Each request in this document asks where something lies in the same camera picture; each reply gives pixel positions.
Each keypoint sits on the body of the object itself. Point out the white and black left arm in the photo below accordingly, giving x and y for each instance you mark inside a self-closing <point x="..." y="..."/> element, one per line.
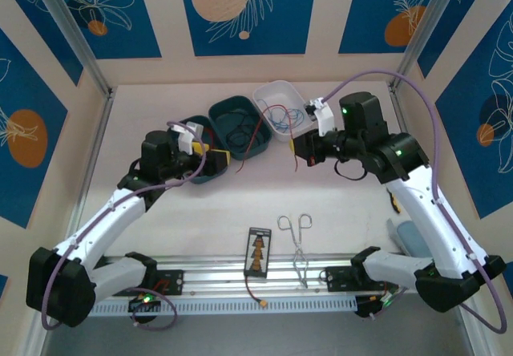
<point x="104" y="223"/>

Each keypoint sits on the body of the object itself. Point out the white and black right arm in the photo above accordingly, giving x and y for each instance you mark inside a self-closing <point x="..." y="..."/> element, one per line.
<point x="441" y="227"/>

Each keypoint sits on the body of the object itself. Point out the teal plastic bin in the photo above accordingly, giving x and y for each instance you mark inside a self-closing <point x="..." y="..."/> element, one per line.
<point x="232" y="111"/>
<point x="208" y="179"/>

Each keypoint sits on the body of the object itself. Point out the white plastic bin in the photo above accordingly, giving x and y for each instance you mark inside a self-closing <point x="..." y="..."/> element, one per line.
<point x="276" y="91"/>

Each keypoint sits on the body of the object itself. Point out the metal scissor tongs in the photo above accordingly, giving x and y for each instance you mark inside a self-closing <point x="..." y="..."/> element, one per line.
<point x="298" y="247"/>

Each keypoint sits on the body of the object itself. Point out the yellow and black pliers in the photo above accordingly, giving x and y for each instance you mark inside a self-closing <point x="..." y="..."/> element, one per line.
<point x="396" y="205"/>

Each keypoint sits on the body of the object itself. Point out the black board with orange connectors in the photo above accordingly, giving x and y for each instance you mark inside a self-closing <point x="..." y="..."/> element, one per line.
<point x="257" y="252"/>

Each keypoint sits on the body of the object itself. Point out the black controller board green light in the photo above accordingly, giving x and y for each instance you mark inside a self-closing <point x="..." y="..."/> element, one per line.
<point x="140" y="304"/>
<point x="364" y="310"/>

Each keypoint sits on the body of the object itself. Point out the aluminium side rail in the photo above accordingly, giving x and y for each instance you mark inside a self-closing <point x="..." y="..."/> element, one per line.
<point x="90" y="163"/>
<point x="397" y="99"/>

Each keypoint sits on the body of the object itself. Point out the aluminium frame post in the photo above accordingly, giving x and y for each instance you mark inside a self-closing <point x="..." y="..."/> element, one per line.
<point x="425" y="31"/>
<point x="72" y="31"/>

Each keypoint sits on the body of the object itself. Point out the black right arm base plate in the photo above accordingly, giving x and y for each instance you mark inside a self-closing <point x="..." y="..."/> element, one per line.
<point x="338" y="280"/>

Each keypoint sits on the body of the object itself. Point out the aluminium mounting rail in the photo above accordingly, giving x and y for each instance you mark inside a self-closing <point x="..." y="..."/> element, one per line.
<point x="224" y="288"/>

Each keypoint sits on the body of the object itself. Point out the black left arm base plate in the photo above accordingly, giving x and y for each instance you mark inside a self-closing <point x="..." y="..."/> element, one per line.
<point x="174" y="284"/>

